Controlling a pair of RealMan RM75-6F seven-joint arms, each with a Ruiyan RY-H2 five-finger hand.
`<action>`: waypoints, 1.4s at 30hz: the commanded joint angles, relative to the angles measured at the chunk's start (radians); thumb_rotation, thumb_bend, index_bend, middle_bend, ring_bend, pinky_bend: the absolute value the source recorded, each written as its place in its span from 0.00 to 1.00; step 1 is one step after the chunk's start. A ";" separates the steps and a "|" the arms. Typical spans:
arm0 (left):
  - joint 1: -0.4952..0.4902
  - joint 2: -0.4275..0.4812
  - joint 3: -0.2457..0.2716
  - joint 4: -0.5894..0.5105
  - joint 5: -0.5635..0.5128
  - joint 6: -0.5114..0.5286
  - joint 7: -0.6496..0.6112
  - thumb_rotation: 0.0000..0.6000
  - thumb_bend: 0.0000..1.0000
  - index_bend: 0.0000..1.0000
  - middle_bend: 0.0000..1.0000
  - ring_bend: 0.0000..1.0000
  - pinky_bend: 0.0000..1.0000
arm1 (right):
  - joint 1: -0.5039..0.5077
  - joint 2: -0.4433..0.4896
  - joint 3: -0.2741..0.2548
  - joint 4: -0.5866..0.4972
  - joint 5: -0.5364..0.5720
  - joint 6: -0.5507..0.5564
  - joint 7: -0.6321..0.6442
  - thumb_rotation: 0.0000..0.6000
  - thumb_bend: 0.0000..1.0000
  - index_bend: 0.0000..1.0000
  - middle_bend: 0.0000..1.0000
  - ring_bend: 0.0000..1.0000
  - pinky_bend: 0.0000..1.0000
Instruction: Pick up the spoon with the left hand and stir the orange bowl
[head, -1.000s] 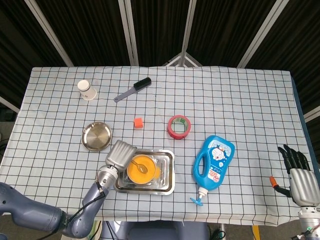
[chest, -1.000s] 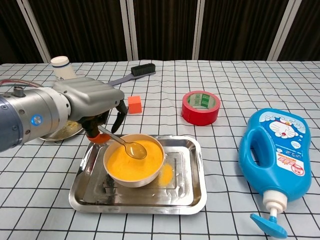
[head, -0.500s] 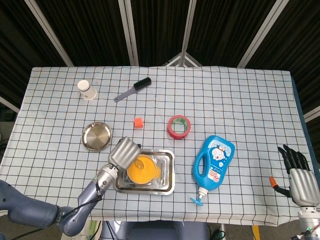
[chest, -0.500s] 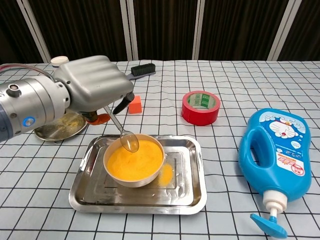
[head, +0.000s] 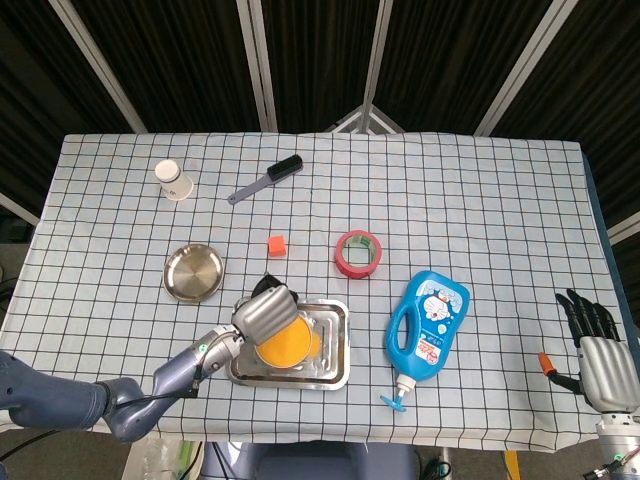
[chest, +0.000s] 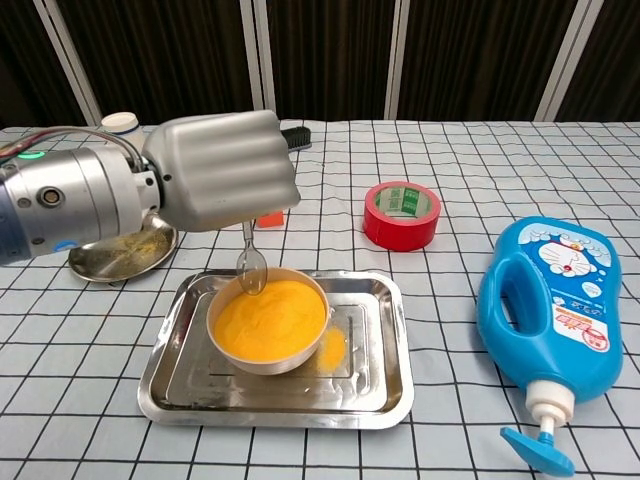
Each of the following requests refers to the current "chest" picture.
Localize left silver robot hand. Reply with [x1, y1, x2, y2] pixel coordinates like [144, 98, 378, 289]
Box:
[142, 109, 301, 233]

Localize clear plastic spoon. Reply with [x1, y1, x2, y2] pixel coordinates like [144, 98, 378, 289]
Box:
[236, 219, 270, 297]

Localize round steel plate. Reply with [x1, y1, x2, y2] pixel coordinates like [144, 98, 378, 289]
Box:
[68, 212, 179, 284]

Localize bowl of orange powder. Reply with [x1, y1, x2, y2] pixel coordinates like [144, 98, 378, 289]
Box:
[206, 267, 331, 376]

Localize white paper cup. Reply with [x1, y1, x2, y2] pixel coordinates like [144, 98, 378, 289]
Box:
[100, 111, 147, 149]

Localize black folding screen white frames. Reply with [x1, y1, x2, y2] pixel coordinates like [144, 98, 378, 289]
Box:
[0, 0, 640, 129]

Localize red tape roll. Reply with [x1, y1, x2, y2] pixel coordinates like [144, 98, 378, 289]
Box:
[362, 181, 443, 253]

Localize blue checked tablecloth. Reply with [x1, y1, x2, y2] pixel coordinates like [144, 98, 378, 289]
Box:
[0, 118, 640, 480]

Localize rectangular steel tray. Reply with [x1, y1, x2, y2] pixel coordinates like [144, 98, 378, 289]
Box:
[137, 269, 415, 430]

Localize blue pump detergent bottle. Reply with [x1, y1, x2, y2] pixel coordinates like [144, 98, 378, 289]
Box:
[476, 215, 625, 476]

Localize black brush with grey handle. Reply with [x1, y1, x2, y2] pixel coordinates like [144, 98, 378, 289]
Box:
[279, 125, 313, 154]

